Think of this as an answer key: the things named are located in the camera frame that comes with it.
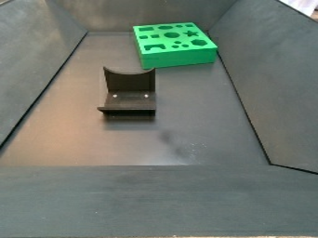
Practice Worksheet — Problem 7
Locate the green shape-sorting board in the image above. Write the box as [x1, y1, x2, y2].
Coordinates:
[133, 22, 218, 70]

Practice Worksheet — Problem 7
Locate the black curved stand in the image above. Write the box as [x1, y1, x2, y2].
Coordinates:
[98, 67, 157, 113]

